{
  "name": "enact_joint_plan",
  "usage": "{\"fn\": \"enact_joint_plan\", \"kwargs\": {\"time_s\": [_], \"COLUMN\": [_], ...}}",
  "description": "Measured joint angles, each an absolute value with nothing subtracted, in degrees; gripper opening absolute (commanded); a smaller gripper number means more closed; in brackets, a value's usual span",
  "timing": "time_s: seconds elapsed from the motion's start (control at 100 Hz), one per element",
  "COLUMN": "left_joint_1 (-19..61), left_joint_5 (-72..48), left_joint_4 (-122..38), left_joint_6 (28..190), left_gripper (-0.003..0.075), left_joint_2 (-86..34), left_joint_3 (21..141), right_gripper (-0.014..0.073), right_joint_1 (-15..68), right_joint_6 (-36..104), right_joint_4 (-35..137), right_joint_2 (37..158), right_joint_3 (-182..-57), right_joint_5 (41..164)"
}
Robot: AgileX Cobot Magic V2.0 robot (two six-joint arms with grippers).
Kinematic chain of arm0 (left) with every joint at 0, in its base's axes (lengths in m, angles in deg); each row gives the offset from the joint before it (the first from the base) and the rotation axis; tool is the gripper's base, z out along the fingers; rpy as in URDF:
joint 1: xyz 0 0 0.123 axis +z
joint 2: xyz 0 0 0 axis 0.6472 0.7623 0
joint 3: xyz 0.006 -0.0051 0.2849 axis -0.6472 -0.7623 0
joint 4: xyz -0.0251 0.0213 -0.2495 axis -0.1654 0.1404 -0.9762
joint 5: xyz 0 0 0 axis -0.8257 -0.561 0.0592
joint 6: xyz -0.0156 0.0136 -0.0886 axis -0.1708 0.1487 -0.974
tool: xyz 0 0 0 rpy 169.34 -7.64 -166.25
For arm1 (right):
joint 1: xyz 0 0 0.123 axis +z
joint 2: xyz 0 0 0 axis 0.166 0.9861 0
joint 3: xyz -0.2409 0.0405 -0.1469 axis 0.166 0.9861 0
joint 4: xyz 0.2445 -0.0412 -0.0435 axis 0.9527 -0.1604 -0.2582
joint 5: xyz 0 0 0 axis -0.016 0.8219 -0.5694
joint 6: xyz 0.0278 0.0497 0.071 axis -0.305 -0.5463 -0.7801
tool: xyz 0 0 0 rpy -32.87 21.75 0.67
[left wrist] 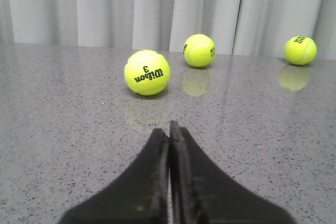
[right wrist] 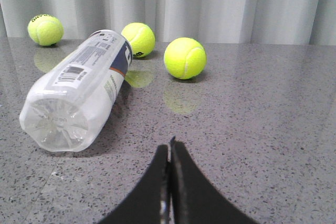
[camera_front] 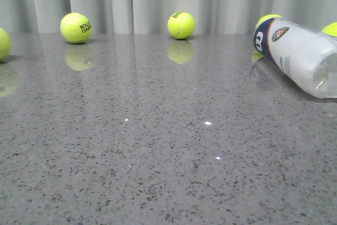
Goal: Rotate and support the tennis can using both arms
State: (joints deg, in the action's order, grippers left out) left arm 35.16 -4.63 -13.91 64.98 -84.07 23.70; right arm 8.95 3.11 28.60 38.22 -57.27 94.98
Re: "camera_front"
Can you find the white blue tennis ball can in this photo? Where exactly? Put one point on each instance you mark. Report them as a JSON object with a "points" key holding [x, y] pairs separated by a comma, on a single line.
{"points": [[306, 56]]}

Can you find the center yellow tennis ball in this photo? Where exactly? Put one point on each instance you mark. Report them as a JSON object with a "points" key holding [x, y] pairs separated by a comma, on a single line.
{"points": [[181, 25]]}

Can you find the tennis ball with black lettering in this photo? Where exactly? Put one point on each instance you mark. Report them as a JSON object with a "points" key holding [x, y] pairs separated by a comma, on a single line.
{"points": [[76, 28]]}

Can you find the right yellow Wilson tennis ball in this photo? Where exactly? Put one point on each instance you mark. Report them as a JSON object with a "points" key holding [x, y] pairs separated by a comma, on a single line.
{"points": [[266, 17]]}

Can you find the far left tennis ball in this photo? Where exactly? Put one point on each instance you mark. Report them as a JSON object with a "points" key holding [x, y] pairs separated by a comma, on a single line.
{"points": [[5, 44]]}

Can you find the far right tennis ball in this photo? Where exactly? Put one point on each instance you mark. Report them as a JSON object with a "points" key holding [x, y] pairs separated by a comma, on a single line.
{"points": [[330, 29]]}

